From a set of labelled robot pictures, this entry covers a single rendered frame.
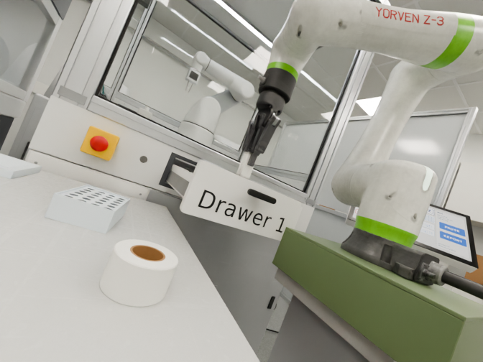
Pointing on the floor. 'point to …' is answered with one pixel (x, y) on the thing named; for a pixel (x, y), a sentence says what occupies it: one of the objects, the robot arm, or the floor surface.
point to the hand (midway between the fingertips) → (246, 165)
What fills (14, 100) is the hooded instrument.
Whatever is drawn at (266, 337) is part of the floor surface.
